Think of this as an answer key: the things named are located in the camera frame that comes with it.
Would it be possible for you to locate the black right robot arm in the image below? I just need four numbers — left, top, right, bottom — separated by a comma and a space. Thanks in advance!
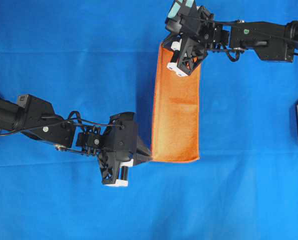
162, 0, 298, 77

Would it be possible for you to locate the blue table cloth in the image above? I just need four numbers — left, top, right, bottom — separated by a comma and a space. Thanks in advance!
0, 0, 298, 240

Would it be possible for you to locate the orange towel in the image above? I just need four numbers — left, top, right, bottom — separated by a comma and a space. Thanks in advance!
151, 47, 201, 163

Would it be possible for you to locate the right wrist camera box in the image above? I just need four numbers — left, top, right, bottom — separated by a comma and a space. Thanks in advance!
165, 0, 214, 35

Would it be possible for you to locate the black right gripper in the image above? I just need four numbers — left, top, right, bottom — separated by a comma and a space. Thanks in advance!
162, 19, 230, 77

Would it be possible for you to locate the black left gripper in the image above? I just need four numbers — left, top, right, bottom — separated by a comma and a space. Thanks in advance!
76, 112, 153, 187

